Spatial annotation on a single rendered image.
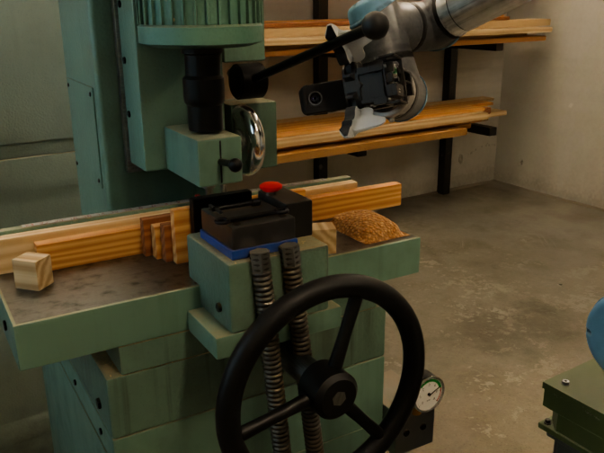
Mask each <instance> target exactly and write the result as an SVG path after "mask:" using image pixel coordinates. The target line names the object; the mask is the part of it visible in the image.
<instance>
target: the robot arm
mask: <svg viewBox="0 0 604 453"><path fill-rule="evenodd" d="M529 1H531V0H422V1H420V2H397V1H396V0H360V1H358V3H356V4H354V5H353V6H352V7H351V8H350V9H349V11H348V19H349V23H350V30H353V29H355V28H358V27H360V26H361V23H362V20H363V18H364V16H365V15H366V14H368V13H370V12H373V11H379V12H381V13H383V14H385V15H386V17H387V19H388V20H389V30H388V32H387V34H386V36H385V37H384V38H382V39H380V40H370V39H368V38H367V37H366V36H365V37H362V38H360V39H358V40H355V41H353V42H350V43H348V44H345V45H343V46H341V47H339V48H337V49H333V51H334V53H335V56H336V58H337V61H338V63H339V65H340V66H343V65H344V66H343V67H342V79H341V80H335V81H329V82H323V83H317V84H306V85H304V86H303V87H302V88H301V89H300V90H299V93H298V94H299V100H300V105H301V110H302V112H303V113H304V114H305V115H307V116H309V115H316V114H321V113H327V112H335V111H344V110H345V117H344V121H343V122H342V127H341V128H340V129H339V131H340V133H341V135H342V136H343V137H344V138H346V139H348V138H354V137H356V135H357V134H358V133H360V132H362V131H366V130H369V129H373V128H376V127H379V126H382V125H383V124H384V123H385V122H386V120H388V121H389V122H394V121H395V122H402V121H407V120H410V119H412V118H414V117H416V116H417V115H418V114H419V113H420V112H421V111H422V110H423V108H424V106H425V104H426V102H427V98H428V90H427V85H426V84H425V82H424V80H423V78H422V77H421V76H420V75H419V72H418V68H417V66H416V63H415V59H414V56H413V52H420V51H439V50H443V49H446V48H448V47H450V46H452V45H453V44H455V43H456V42H457V40H458V39H459V37H461V36H463V35H465V34H466V33H467V32H468V31H471V30H473V29H474V28H476V27H478V26H480V25H482V24H484V23H486V22H489V21H491V20H493V19H495V18H497V17H499V16H501V15H503V14H505V13H507V12H509V11H511V10H513V9H515V8H517V7H519V6H521V5H523V4H525V3H527V2H529ZM345 32H347V31H342V30H340V29H338V27H337V26H336V25H334V24H332V23H329V24H327V26H326V31H325V38H326V39H327V40H331V39H333V38H335V37H337V36H340V35H342V34H344V33H345ZM359 61H361V63H360V62H359ZM356 62H357V63H356ZM586 327H587V328H586V339H587V343H588V345H589V348H590V350H591V354H592V356H593V357H594V359H595V360H596V361H597V362H598V364H599V365H600V366H601V368H602V369H603V370H604V297H603V298H601V299H600V300H599V301H598V302H597V303H596V304H595V305H594V307H593V309H592V310H591V311H590V314H589V316H588V319H587V323H586Z"/></svg>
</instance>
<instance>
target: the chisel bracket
mask: <svg viewBox="0 0 604 453"><path fill-rule="evenodd" d="M164 139H165V152H166V164H167V169H168V170H170V171H172V172H174V173H176V174H178V175H179V176H181V177H182V178H184V179H185V180H187V181H189V182H191V183H193V184H195V185H197V186H198V187H201V188H203V189H214V188H215V185H221V184H228V183H234V182H241V181H242V180H243V171H242V170H241V171H240V172H237V173H234V172H232V171H230V169H229V167H227V166H223V165H219V164H218V159H220V158H223V159H227V160H231V159H233V158H238V159H240V160H241V161H242V146H241V137H240V136H239V135H236V134H234V133H232V132H229V131H226V130H223V129H222V130H219V131H213V132H194V131H189V125H188V124H181V125H172V126H165V127H164Z"/></svg>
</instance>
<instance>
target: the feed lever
mask: <svg viewBox="0 0 604 453"><path fill-rule="evenodd" d="M388 30H389V20H388V19H387V17H386V15H385V14H383V13H381V12H379V11H373V12H370V13H368V14H366V15H365V16H364V18H363V20H362V23H361V26H360V27H358V28H355V29H353V30H351V31H347V32H345V33H344V34H342V35H340V36H337V37H335V38H333V39H331V40H328V41H326V42H324V43H322V44H319V45H317V46H315V47H313V48H311V49H308V50H306V51H304V52H301V53H299V54H297V55H296V56H294V57H291V58H288V59H286V60H283V61H281V62H279V63H278V64H276V65H273V66H271V67H268V68H265V67H264V66H263V64H261V63H244V64H233V65H232V67H231V68H230V69H228V70H227V75H228V83H229V88H230V92H231V94H232V95H233V96H234V97H235V98H236V99H237V100H243V99H253V98H262V97H263V96H264V95H265V94H266V93H267V90H268V85H269V79H268V77H269V76H273V75H275V74H278V73H279V72H281V71H284V70H286V69H289V68H291V67H294V66H296V65H298V64H301V63H303V62H305V61H308V60H309V59H312V58H315V57H318V56H320V55H322V54H324V53H326V52H329V51H331V50H333V49H337V48H339V47H341V46H343V45H345V44H348V43H350V42H353V41H355V40H358V39H360V38H362V37H365V36H366V37H367V38H368V39H370V40H380V39H382V38H384V37H385V36H386V34H387V32H388Z"/></svg>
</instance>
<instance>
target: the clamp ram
mask: <svg viewBox="0 0 604 453"><path fill-rule="evenodd" d="M251 199H252V191H250V190H248V189H243V190H238V191H227V192H220V193H215V194H209V195H203V196H197V197H191V198H190V211H191V233H192V234H193V233H199V232H200V230H201V229H202V223H201V209H204V208H209V204H212V205H214V206H215V207H216V206H221V205H226V204H233V203H238V202H244V201H249V200H251Z"/></svg>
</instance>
